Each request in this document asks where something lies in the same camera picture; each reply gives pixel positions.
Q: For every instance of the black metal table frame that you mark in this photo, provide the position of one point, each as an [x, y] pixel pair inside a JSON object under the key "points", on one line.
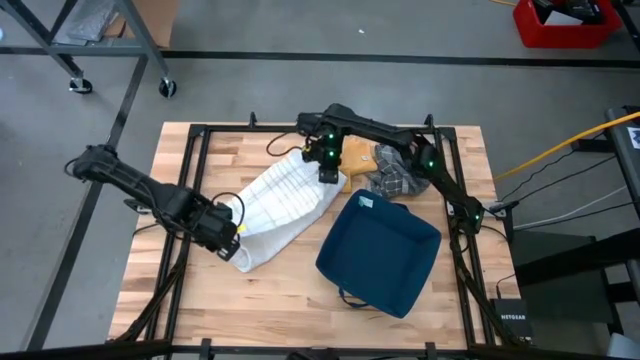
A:
{"points": [[230, 129]]}

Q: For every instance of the black Netgear router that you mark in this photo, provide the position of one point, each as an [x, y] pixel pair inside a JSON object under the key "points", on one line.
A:
{"points": [[512, 320]]}

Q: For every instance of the black equipment stand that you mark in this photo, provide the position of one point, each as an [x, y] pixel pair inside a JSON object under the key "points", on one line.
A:
{"points": [[565, 275]]}

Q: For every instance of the grey metal cart frame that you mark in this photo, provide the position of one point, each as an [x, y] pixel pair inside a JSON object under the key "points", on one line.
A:
{"points": [[135, 30]]}

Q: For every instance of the red plastic bin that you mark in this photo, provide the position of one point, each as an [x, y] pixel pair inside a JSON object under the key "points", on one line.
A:
{"points": [[565, 35]]}

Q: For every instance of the blue white striped fabric basket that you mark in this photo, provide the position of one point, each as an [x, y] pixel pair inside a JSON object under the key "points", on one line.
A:
{"points": [[380, 250]]}

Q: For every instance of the brown cardboard box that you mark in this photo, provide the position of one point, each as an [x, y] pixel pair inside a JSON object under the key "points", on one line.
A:
{"points": [[155, 20]]}

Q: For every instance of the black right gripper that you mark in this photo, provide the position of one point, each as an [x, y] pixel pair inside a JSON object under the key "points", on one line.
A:
{"points": [[325, 152]]}

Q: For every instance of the grey checked towel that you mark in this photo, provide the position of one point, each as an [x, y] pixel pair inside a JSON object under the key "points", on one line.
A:
{"points": [[395, 177]]}

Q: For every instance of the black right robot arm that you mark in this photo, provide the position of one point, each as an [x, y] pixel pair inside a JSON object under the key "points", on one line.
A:
{"points": [[390, 132]]}

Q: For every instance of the white waffle towel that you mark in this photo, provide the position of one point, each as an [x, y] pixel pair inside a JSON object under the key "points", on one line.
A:
{"points": [[280, 210]]}

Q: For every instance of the black cart wheel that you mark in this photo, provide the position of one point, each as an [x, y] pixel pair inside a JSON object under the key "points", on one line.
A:
{"points": [[167, 88], [80, 86]]}

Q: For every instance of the silver foil bag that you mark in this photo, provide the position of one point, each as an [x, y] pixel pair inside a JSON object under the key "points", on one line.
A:
{"points": [[87, 20]]}

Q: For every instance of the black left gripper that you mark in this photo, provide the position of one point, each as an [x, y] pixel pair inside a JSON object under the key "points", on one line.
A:
{"points": [[215, 227]]}

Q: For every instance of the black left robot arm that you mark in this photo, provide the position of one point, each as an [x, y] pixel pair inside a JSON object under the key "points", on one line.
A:
{"points": [[130, 182]]}

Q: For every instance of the yellow towel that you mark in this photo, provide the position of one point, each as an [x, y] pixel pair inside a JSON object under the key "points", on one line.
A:
{"points": [[357, 157]]}

